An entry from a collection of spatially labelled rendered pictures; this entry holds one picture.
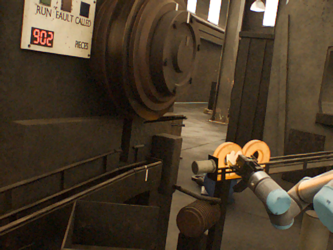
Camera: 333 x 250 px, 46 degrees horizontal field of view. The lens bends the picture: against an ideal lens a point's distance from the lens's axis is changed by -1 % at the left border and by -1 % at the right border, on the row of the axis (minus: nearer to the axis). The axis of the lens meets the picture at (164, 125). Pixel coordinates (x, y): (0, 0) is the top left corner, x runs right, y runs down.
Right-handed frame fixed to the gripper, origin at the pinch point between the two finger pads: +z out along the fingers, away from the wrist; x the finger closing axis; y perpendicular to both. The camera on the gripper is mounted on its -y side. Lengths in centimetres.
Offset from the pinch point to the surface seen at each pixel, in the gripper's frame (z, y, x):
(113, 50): -13, 44, 69
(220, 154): -0.7, 1.7, 5.8
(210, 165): -2.8, -2.3, 10.7
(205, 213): -18.4, -15.3, 17.3
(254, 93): 275, -64, -247
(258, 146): 0.6, 5.9, -14.8
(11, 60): -18, 39, 97
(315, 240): -36, -19, -31
